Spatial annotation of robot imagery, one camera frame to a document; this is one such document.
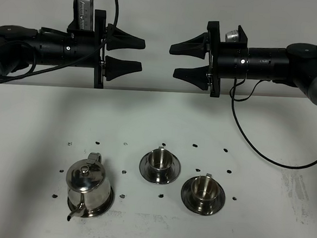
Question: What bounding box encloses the black camera cable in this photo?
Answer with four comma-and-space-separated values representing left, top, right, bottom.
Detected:
0, 0, 121, 96
224, 76, 317, 172

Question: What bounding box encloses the black right camera cable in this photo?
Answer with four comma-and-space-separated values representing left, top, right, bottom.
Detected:
224, 76, 317, 172

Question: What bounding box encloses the left steel cup saucer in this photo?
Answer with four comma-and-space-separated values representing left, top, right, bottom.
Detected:
139, 147, 181, 185

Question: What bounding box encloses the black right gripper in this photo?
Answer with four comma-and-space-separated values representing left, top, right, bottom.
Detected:
166, 17, 250, 100

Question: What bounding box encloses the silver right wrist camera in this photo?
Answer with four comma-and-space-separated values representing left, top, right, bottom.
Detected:
225, 29, 239, 43

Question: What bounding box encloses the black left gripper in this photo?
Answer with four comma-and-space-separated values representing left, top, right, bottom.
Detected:
63, 8, 148, 92

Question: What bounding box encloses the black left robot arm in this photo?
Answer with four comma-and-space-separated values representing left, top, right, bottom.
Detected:
0, 10, 145, 89

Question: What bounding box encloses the left stainless steel teacup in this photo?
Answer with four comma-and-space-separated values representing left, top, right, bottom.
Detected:
147, 146, 173, 180

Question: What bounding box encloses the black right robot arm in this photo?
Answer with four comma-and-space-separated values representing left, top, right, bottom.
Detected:
169, 21, 317, 105

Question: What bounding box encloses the steel cup saucer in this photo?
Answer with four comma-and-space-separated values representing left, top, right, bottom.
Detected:
180, 175, 226, 216
139, 147, 181, 185

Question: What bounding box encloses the stainless steel teacup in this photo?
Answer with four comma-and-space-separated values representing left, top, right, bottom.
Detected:
147, 146, 173, 180
191, 174, 219, 205

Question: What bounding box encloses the steel teapot saucer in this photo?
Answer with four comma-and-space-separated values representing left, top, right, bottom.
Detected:
67, 187, 114, 221

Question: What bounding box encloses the stainless steel teapot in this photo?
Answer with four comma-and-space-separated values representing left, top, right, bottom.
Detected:
66, 153, 112, 210

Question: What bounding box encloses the right steel cup saucer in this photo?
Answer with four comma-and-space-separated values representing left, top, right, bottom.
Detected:
180, 175, 226, 216

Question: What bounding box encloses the right stainless steel teacup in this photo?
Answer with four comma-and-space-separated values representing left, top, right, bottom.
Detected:
191, 174, 219, 205

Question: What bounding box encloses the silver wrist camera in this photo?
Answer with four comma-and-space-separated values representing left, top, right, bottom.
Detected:
225, 29, 239, 43
74, 0, 94, 31

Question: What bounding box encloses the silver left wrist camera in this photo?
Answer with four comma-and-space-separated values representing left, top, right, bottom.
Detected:
74, 0, 94, 31

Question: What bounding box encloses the black left camera cable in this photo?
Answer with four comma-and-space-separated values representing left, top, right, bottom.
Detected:
0, 0, 121, 96

